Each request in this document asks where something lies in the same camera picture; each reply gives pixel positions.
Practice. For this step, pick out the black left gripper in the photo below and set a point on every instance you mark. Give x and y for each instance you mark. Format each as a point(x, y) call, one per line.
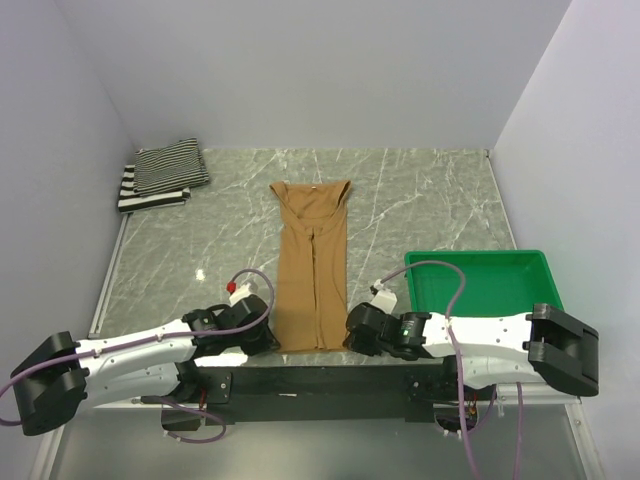
point(266, 341)

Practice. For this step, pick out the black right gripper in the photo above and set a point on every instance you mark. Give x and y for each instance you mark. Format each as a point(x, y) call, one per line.
point(355, 343)

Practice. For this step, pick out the tan tank top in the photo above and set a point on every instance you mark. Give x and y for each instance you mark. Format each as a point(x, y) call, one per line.
point(311, 290)

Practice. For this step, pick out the wide striped black white tank top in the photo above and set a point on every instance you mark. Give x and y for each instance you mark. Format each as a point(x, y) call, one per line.
point(129, 201)

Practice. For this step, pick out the thin striped black tank top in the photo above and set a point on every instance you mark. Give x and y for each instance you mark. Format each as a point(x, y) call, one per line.
point(173, 167)

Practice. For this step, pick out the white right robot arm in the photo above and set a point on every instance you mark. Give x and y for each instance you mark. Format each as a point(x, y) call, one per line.
point(543, 346)

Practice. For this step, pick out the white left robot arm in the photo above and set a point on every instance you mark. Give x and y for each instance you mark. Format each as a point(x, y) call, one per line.
point(63, 377)

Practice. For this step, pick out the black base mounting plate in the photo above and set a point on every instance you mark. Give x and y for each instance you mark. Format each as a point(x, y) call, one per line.
point(408, 391)

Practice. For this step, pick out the green plastic bin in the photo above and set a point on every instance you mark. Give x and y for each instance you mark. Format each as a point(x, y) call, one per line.
point(498, 282)

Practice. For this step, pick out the aluminium rail frame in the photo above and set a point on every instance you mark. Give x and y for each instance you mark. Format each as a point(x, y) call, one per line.
point(168, 261)

